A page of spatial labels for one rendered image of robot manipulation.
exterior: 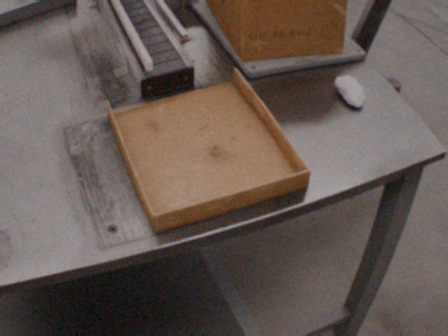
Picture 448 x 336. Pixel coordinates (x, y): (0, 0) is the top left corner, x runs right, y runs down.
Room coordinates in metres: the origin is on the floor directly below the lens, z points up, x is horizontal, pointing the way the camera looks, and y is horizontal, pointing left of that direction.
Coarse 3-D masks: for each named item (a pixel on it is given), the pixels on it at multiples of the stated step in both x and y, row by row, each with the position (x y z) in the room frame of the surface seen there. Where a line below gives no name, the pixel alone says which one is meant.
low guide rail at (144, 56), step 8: (112, 0) 1.24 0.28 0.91; (120, 8) 1.18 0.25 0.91; (120, 16) 1.15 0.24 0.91; (128, 24) 1.09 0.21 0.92; (128, 32) 1.08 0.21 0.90; (136, 40) 1.02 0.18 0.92; (136, 48) 1.01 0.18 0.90; (144, 48) 0.99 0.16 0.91; (144, 56) 0.96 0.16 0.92; (144, 64) 0.95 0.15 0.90
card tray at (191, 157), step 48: (192, 96) 0.93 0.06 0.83; (240, 96) 0.93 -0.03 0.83; (144, 144) 0.80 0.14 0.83; (192, 144) 0.80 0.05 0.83; (240, 144) 0.80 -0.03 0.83; (288, 144) 0.77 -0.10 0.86; (144, 192) 0.65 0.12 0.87; (192, 192) 0.69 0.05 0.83; (240, 192) 0.66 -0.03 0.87; (288, 192) 0.69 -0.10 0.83
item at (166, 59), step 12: (108, 0) 1.30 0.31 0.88; (120, 0) 1.29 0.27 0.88; (132, 0) 1.29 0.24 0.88; (132, 12) 1.22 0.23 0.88; (144, 12) 1.21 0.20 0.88; (120, 24) 1.16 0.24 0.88; (132, 24) 1.15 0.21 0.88; (144, 24) 1.15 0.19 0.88; (156, 24) 1.15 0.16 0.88; (144, 36) 1.09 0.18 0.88; (156, 36) 1.09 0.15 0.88; (132, 48) 1.04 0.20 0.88; (156, 48) 1.04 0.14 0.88; (168, 48) 1.04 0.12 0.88; (156, 60) 0.99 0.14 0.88; (168, 60) 0.99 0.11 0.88; (180, 60) 0.99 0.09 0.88; (144, 72) 0.95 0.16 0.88; (156, 72) 0.95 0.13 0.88; (168, 72) 0.95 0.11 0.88
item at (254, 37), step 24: (216, 0) 1.21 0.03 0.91; (240, 0) 1.04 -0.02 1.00; (264, 0) 1.04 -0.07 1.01; (288, 0) 1.05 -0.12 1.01; (312, 0) 1.07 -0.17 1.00; (336, 0) 1.09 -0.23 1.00; (240, 24) 1.04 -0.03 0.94; (264, 24) 1.04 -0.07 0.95; (288, 24) 1.05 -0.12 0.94; (312, 24) 1.07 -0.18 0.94; (336, 24) 1.09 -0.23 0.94; (240, 48) 1.03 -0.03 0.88; (264, 48) 1.04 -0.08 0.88; (288, 48) 1.06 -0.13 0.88; (312, 48) 1.07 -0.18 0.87; (336, 48) 1.09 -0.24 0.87
